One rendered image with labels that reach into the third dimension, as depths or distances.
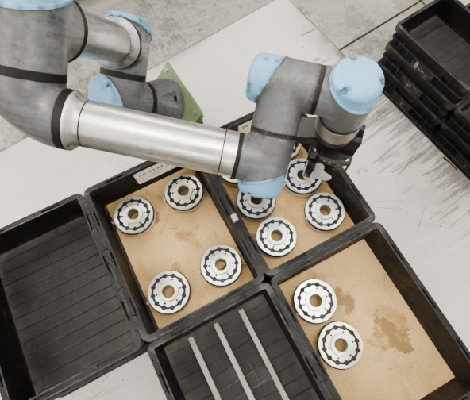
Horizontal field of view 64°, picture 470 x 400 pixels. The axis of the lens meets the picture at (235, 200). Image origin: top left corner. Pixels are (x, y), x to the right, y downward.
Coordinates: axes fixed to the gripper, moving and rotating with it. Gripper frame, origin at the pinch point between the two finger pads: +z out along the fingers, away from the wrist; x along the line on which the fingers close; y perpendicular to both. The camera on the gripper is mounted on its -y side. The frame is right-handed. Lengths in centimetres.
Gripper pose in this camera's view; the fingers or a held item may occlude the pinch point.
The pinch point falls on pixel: (307, 163)
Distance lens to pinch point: 87.3
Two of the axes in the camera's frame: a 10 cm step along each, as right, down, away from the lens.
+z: 0.4, 2.6, 9.6
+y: 9.6, 2.7, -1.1
